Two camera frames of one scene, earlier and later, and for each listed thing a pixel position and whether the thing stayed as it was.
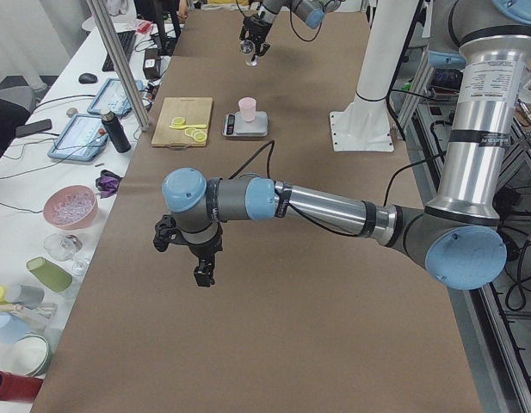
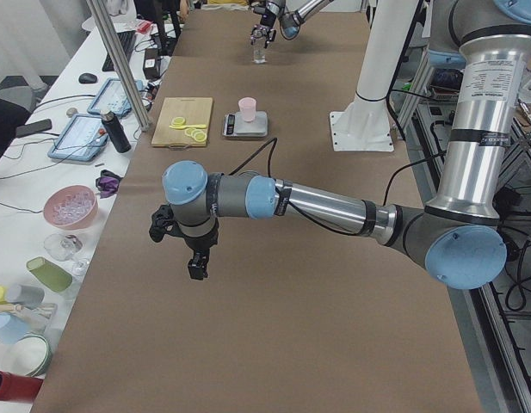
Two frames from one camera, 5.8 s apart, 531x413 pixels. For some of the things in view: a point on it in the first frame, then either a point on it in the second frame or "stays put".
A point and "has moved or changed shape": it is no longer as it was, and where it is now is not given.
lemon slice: x=200 y=137 stays put
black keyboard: x=126 y=40 stays put
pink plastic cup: x=248 y=106 stays put
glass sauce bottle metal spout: x=247 y=48 has moved or changed shape
